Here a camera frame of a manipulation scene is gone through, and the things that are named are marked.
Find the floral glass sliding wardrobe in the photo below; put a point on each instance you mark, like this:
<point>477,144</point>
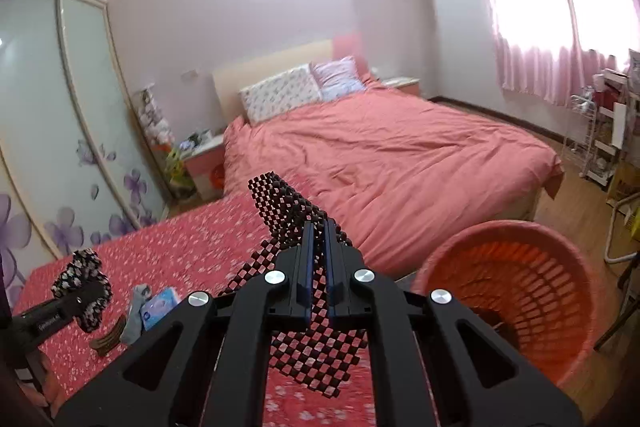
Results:
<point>35,107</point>

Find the white paper shopping bag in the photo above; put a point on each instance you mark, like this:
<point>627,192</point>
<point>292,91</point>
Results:
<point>620,127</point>

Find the pink white nightstand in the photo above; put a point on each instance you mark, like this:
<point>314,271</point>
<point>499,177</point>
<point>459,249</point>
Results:
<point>400,86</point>
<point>205,167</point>

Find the black red checked cloth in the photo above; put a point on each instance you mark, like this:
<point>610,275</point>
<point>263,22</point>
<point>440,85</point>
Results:
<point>310,357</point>

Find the brown comb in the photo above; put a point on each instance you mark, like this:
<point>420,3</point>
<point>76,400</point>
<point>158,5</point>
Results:
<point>110,339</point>

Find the grey sock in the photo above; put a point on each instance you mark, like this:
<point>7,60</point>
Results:
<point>136,314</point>

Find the white storage trolley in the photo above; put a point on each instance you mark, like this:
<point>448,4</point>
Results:
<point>607,157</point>

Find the brown paper bag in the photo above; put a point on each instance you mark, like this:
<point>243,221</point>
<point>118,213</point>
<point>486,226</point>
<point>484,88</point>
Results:
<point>625,187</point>

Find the white floral pillow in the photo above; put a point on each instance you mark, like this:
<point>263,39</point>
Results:
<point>280,94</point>

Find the yellow green plush toy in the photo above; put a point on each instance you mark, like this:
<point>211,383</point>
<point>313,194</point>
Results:
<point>177,172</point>

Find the person's left hand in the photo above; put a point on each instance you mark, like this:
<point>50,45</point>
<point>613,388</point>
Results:
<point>50,382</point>

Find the orange plastic laundry basket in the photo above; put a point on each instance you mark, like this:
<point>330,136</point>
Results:
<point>450,252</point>

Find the blue wet wipes packet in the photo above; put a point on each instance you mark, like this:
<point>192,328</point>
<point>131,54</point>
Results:
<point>159,309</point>

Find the black floral scrunchie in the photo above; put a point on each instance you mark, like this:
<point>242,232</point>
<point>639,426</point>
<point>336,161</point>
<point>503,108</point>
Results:
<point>82,264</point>

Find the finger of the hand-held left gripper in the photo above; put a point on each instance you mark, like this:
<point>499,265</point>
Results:
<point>82,299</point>

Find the white tube frame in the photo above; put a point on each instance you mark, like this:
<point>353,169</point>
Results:
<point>612,232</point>

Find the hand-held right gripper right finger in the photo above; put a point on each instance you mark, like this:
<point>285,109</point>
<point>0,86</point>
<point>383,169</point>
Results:
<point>331,267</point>

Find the red floral tablecloth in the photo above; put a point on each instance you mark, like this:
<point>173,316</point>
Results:
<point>200,247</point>

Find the beige wooden bed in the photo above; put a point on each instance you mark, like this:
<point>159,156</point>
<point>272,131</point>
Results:
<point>235,82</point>

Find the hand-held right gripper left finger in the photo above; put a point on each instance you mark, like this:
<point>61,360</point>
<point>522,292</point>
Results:
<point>307,267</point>

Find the white wall socket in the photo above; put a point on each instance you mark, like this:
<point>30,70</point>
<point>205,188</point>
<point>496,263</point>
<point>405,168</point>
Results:
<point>190,74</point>

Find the bed with pink duvet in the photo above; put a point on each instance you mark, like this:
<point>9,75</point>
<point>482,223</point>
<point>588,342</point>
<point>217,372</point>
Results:
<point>400,157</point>

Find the hanging plush toy organizer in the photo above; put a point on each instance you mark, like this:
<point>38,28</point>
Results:
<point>152,117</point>

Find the pink blue pillow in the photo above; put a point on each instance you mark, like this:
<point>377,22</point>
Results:
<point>337,77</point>

